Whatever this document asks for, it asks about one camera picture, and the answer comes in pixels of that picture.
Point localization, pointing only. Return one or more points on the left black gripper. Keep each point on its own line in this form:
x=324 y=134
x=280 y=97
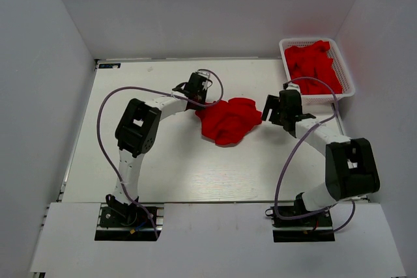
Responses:
x=200 y=106

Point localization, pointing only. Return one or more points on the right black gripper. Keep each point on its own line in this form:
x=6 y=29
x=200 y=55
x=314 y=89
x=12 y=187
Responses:
x=272 y=102

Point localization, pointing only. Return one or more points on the red t shirt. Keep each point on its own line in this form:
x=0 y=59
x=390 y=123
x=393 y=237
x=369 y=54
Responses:
x=227 y=122

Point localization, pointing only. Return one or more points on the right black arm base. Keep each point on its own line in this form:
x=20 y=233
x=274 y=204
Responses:
x=316 y=228

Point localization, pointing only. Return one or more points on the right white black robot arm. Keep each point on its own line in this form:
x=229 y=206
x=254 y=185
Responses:
x=350 y=167

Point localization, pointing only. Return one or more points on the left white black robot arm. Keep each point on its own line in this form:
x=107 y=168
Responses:
x=138 y=126

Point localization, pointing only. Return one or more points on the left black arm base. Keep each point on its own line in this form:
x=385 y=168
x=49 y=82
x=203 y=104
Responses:
x=118 y=222

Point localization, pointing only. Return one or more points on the red shirts pile in basket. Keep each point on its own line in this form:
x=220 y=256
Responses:
x=313 y=61

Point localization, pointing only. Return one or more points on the white plastic basket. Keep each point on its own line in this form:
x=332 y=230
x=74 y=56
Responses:
x=339 y=67

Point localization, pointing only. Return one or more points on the blue label sticker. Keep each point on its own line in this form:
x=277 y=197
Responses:
x=109 y=65

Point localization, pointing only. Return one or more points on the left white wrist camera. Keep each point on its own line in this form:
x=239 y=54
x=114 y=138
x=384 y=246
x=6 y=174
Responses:
x=207 y=82

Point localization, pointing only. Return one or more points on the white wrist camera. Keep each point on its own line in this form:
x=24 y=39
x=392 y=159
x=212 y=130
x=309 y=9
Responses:
x=291 y=86
x=207 y=82

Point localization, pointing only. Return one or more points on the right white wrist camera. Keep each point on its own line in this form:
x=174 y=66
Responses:
x=291 y=86

